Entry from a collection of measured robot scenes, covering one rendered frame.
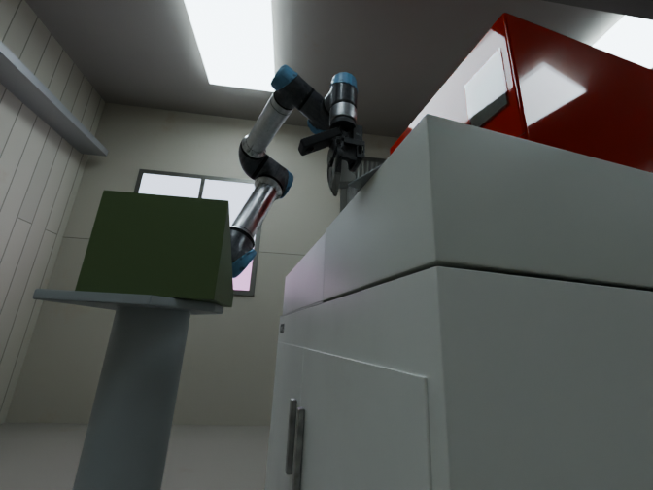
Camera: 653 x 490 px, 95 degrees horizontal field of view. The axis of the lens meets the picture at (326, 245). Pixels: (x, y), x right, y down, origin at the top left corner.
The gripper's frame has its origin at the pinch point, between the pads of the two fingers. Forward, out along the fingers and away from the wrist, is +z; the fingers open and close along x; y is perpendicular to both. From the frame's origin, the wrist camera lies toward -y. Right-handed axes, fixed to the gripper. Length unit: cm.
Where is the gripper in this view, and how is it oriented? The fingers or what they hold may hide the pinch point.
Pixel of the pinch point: (332, 190)
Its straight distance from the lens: 76.5
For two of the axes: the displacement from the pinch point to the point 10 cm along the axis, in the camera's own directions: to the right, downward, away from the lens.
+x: -2.7, 2.7, 9.2
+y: 9.6, 1.2, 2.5
